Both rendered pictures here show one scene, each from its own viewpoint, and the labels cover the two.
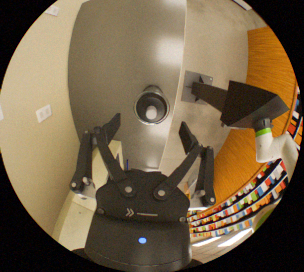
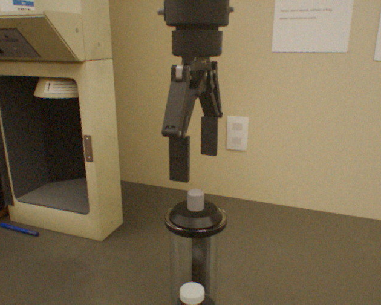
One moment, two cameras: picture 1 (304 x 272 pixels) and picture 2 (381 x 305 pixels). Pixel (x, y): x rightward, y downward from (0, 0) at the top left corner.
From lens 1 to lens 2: 53 cm
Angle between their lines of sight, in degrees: 66
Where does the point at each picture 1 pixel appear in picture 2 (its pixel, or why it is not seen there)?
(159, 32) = not seen: outside the picture
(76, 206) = (106, 53)
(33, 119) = (237, 108)
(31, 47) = (364, 123)
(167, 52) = not seen: outside the picture
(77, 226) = (94, 14)
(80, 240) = not seen: outside the picture
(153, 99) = (212, 211)
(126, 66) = (276, 288)
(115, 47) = (328, 281)
